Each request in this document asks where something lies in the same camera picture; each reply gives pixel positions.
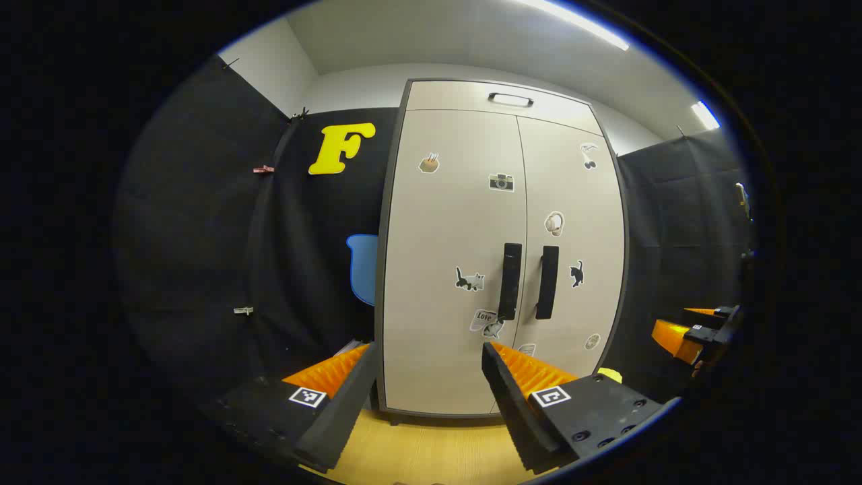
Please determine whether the beige shoe cabinet door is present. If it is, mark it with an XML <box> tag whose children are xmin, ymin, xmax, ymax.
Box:
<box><xmin>515</xmin><ymin>116</ymin><xmax>627</xmax><ymax>378</ymax></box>
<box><xmin>382</xmin><ymin>109</ymin><xmax>528</xmax><ymax>415</ymax></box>

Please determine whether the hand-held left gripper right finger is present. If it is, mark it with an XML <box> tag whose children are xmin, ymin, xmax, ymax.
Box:
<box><xmin>482</xmin><ymin>342</ymin><xmax>681</xmax><ymax>476</ymax></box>

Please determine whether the ceiling strip light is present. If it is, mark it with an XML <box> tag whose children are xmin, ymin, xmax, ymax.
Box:
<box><xmin>691</xmin><ymin>100</ymin><xmax>721</xmax><ymax>131</ymax></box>

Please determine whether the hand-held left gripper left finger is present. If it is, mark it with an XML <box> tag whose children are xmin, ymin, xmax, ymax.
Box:
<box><xmin>202</xmin><ymin>342</ymin><xmax>381</xmax><ymax>474</ymax></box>

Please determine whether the black backdrop cloth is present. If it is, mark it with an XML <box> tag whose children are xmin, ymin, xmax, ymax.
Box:
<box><xmin>114</xmin><ymin>54</ymin><xmax>756</xmax><ymax>412</ymax></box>

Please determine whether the beige cabinet flap panel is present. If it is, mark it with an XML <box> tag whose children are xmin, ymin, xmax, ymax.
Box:
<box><xmin>406</xmin><ymin>81</ymin><xmax>604</xmax><ymax>136</ymax></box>

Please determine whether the beige double-door shoe cabinet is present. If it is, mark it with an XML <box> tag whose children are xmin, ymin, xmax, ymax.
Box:
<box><xmin>374</xmin><ymin>77</ymin><xmax>632</xmax><ymax>426</ymax></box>

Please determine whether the black door handle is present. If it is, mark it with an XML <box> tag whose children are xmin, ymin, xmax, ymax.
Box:
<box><xmin>498</xmin><ymin>242</ymin><xmax>523</xmax><ymax>321</ymax></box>
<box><xmin>535</xmin><ymin>245</ymin><xmax>560</xmax><ymax>321</ymax></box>

